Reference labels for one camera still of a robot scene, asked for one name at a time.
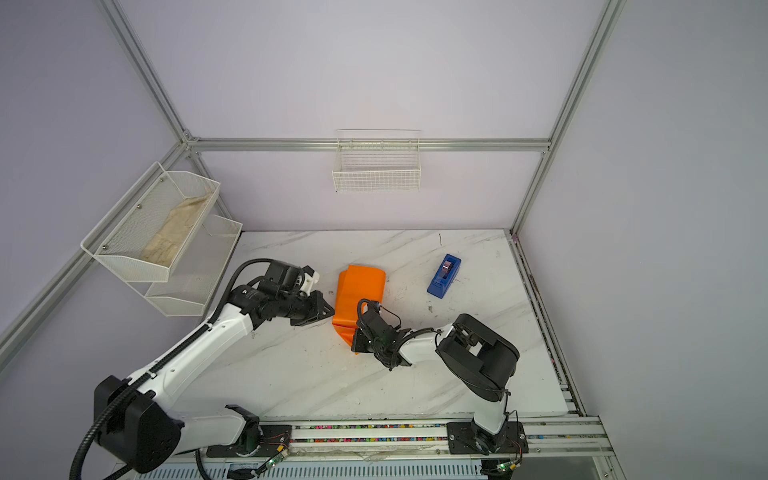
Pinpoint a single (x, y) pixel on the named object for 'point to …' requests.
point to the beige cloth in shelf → (163, 245)
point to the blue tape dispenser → (444, 276)
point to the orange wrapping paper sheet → (356, 283)
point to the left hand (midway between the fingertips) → (331, 315)
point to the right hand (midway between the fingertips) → (350, 339)
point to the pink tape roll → (446, 267)
